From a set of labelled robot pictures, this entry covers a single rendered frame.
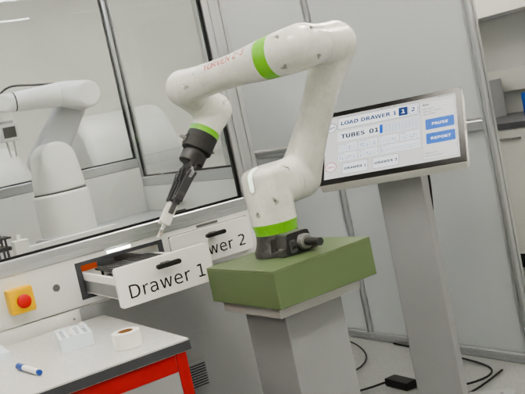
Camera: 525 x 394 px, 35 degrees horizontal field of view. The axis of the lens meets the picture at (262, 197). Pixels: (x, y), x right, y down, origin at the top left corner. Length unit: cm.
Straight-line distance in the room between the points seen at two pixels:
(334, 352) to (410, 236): 77
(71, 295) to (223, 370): 58
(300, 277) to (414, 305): 98
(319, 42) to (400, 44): 165
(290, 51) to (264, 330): 77
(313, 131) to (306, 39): 33
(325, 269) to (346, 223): 208
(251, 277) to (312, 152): 42
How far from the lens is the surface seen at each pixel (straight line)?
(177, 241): 266
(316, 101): 232
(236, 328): 280
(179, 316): 270
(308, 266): 215
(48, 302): 254
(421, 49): 369
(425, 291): 303
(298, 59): 214
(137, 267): 228
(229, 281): 227
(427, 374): 313
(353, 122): 302
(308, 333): 229
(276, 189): 226
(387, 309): 423
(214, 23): 281
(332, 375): 235
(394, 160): 288
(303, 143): 236
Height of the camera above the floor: 125
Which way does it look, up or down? 6 degrees down
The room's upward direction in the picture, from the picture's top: 12 degrees counter-clockwise
